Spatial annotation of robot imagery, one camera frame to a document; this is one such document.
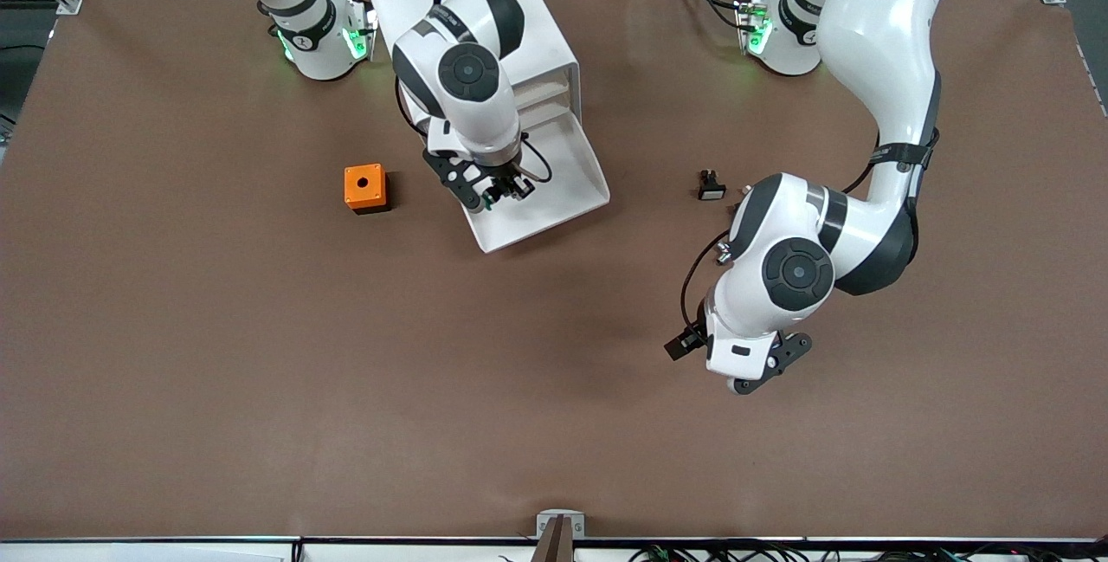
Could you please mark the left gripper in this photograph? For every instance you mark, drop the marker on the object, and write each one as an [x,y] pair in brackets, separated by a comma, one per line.
[686,342]

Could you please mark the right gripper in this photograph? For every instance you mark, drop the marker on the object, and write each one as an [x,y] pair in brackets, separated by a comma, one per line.
[503,178]

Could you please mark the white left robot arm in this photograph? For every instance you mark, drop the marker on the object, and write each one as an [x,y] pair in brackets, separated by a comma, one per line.
[874,51]

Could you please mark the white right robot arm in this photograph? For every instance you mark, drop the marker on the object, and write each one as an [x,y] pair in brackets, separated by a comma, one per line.
[493,125]

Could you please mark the orange button box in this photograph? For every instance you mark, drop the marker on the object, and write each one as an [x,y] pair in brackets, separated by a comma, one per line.
[353,194]

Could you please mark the chrome valve fitting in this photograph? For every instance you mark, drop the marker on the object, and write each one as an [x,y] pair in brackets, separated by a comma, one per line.
[723,257]

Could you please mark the black white switch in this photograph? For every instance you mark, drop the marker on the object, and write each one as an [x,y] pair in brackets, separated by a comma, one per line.
[711,191]

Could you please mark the grey metal bracket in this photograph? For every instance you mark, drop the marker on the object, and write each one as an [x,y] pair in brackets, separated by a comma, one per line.
[544,517]

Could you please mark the brown post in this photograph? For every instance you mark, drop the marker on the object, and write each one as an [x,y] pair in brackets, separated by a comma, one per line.
[556,545]

